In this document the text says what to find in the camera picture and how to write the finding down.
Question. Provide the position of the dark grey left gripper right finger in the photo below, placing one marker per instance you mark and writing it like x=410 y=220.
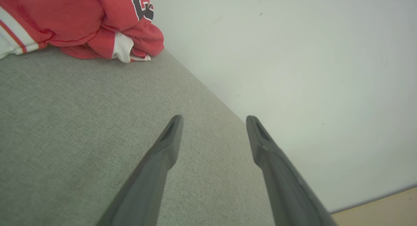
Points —
x=283 y=187

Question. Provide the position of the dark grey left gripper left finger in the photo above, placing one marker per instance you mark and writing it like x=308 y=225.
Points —
x=153 y=174

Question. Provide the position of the red Bulls basketball jersey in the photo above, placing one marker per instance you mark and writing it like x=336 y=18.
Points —
x=71 y=21

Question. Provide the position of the grey fabric sofa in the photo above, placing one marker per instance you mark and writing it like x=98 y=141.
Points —
x=81 y=138

